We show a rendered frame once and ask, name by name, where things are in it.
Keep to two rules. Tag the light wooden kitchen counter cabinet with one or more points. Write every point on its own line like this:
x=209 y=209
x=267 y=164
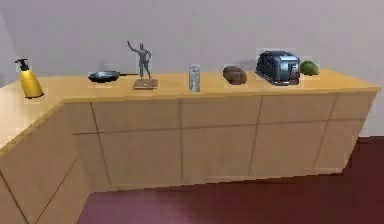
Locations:
x=213 y=143

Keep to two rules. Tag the clear glass cup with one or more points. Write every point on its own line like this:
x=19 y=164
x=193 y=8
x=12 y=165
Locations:
x=194 y=78

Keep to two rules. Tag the brown bread loaf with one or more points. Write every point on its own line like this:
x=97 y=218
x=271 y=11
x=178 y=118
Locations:
x=235 y=75

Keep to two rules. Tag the grey human figure statue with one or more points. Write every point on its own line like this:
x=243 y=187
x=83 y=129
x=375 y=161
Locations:
x=144 y=63

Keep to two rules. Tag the black frying pan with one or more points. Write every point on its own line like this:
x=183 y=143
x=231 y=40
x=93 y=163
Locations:
x=104 y=76

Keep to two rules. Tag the dark metallic toaster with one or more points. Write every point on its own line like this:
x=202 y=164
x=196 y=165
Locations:
x=277 y=67

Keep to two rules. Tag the green round vegetable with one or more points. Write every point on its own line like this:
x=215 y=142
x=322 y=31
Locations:
x=309 y=68

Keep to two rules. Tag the yellow soap dispenser bottle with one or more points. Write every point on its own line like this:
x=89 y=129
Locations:
x=30 y=84

